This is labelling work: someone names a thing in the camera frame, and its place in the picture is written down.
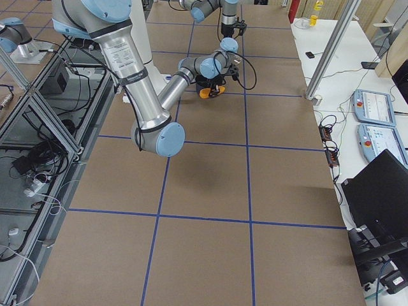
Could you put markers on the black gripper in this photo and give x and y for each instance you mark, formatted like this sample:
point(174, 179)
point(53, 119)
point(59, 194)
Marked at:
point(227, 30)
point(203, 85)

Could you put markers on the yellow corn cob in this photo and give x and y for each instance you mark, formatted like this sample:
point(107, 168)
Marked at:
point(204, 93)

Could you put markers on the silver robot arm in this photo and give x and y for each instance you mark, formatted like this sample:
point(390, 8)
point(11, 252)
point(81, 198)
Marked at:
point(200, 10)
point(119, 28)

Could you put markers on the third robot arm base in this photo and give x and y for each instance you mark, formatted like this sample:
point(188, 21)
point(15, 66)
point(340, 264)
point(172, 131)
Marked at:
point(18, 42)

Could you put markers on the dark blue saucepan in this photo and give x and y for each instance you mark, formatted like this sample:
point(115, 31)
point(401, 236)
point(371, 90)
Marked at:
point(201, 85)

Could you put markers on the black phone on table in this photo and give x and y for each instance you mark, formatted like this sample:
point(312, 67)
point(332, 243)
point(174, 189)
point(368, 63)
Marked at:
point(310, 55)

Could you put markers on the black power strip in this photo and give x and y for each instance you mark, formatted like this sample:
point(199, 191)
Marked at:
point(330, 146)

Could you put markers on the upper teach pendant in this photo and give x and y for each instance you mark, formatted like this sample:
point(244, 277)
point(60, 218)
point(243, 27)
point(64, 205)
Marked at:
point(373, 107)

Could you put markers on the teach pendant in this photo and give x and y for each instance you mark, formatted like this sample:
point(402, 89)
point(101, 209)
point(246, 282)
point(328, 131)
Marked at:
point(373, 107)
point(376, 138)

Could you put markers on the lower teach pendant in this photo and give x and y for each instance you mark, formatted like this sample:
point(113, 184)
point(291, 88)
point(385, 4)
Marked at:
point(376, 138)

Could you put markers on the black laptop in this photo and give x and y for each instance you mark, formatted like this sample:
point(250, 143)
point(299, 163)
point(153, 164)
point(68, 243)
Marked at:
point(379, 193)

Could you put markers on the black power adapter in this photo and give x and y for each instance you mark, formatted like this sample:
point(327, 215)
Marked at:
point(22, 165)

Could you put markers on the black monitor stand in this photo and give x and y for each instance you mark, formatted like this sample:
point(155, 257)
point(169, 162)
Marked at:
point(382, 258)

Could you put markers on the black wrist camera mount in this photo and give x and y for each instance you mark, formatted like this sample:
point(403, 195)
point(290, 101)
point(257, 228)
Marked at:
point(240, 26)
point(234, 72)

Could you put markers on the aluminium frame post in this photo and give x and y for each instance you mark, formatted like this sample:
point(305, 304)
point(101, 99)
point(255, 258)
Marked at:
point(334, 41)

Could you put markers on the black box under frame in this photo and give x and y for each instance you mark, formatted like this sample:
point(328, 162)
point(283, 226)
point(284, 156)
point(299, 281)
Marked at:
point(55, 84)

